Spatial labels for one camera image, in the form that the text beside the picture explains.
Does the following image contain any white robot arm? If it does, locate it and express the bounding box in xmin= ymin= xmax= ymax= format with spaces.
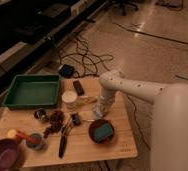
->
xmin=99 ymin=71 xmax=188 ymax=171

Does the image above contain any black remote control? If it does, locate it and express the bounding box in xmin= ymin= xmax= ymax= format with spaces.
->
xmin=73 ymin=80 xmax=85 ymax=96

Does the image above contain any white cylindrical container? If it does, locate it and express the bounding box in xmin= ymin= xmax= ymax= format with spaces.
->
xmin=62 ymin=91 xmax=78 ymax=109

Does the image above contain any black power adapter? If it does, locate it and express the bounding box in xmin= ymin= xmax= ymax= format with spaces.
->
xmin=59 ymin=64 xmax=75 ymax=78

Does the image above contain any dark red bowl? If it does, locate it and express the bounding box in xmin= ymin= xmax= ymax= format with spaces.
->
xmin=89 ymin=119 xmax=115 ymax=144

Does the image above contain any small black binder clip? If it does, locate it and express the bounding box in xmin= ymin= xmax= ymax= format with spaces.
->
xmin=71 ymin=113 xmax=81 ymax=126

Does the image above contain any teal sponge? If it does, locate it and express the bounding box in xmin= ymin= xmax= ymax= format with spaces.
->
xmin=94 ymin=125 xmax=112 ymax=142

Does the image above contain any small round metal tin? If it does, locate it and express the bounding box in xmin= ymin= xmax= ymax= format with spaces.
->
xmin=34 ymin=108 xmax=49 ymax=123

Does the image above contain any green plastic tray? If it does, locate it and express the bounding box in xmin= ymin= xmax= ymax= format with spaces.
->
xmin=3 ymin=74 xmax=61 ymax=109

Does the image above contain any small grey cup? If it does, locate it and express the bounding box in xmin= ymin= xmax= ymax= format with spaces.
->
xmin=26 ymin=133 xmax=44 ymax=151

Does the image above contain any black office chair base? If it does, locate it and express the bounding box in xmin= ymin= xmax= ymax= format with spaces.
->
xmin=104 ymin=0 xmax=139 ymax=16

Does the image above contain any dark shelving unit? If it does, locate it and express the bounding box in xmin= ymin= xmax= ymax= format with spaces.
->
xmin=0 ymin=0 xmax=106 ymax=104

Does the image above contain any red yellow toy utensil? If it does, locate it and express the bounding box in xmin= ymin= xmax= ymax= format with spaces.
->
xmin=7 ymin=129 xmax=39 ymax=145

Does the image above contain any purple bowl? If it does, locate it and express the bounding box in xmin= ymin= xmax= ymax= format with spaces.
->
xmin=0 ymin=139 xmax=19 ymax=171

